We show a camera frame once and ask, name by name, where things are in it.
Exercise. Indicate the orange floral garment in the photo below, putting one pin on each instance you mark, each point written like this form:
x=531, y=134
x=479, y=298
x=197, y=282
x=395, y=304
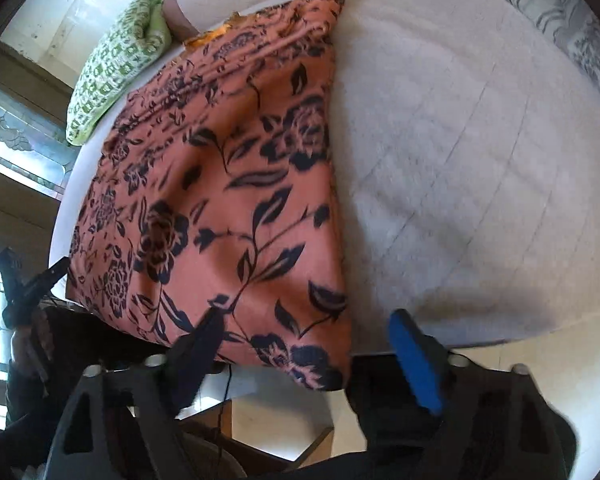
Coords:
x=220, y=170

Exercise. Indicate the stained glass panel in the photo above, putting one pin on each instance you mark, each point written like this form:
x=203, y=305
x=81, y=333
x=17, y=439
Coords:
x=15, y=130

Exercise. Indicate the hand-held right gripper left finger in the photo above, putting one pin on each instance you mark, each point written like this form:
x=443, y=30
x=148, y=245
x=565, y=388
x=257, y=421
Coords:
x=200, y=355

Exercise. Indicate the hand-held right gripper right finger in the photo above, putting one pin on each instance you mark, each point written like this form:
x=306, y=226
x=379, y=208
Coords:
x=415, y=360

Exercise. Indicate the wooden door frame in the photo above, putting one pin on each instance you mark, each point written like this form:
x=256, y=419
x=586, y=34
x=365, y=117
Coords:
x=10, y=65

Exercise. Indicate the grey quilted bed cover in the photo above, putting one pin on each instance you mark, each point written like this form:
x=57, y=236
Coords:
x=455, y=185

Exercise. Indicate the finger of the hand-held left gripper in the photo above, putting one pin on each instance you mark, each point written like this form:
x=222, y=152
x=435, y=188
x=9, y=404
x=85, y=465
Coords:
x=45, y=282
x=14, y=280

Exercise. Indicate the green patterned pillow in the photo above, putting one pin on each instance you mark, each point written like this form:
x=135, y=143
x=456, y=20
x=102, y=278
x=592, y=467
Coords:
x=115, y=70

